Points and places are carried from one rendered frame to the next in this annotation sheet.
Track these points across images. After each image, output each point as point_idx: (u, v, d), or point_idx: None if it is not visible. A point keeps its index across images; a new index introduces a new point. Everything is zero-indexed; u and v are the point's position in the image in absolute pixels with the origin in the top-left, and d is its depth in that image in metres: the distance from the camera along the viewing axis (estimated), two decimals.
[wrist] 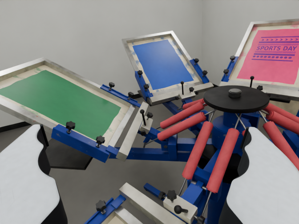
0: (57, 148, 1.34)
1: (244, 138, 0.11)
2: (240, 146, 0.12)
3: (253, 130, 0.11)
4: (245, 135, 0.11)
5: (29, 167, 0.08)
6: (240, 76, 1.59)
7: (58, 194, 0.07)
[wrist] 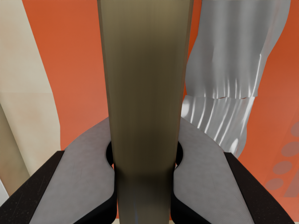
0: None
1: None
2: None
3: None
4: None
5: (98, 152, 0.09)
6: None
7: (113, 187, 0.07)
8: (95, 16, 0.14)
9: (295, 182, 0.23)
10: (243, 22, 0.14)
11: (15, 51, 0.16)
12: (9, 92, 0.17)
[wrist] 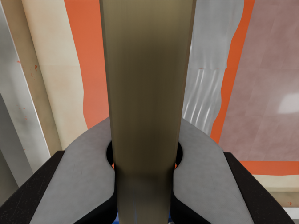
0: None
1: None
2: None
3: None
4: None
5: (98, 152, 0.09)
6: None
7: (114, 187, 0.07)
8: None
9: None
10: (212, 13, 0.21)
11: (55, 34, 0.23)
12: (49, 65, 0.24)
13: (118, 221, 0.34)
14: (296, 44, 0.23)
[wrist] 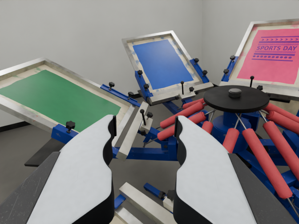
0: (57, 148, 1.34)
1: (176, 126, 0.12)
2: (174, 135, 0.13)
3: (182, 118, 0.12)
4: (176, 124, 0.12)
5: (95, 152, 0.09)
6: (240, 76, 1.59)
7: (111, 187, 0.07)
8: None
9: None
10: None
11: None
12: None
13: None
14: None
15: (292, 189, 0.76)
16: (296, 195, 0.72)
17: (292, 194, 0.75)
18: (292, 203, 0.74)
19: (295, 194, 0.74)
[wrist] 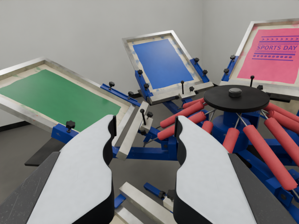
0: (57, 147, 1.34)
1: (176, 126, 0.12)
2: (174, 135, 0.13)
3: (182, 118, 0.12)
4: (176, 124, 0.12)
5: (95, 152, 0.09)
6: (240, 75, 1.59)
7: (111, 187, 0.07)
8: None
9: None
10: None
11: None
12: None
13: None
14: None
15: None
16: None
17: (291, 192, 0.75)
18: (295, 201, 0.73)
19: None
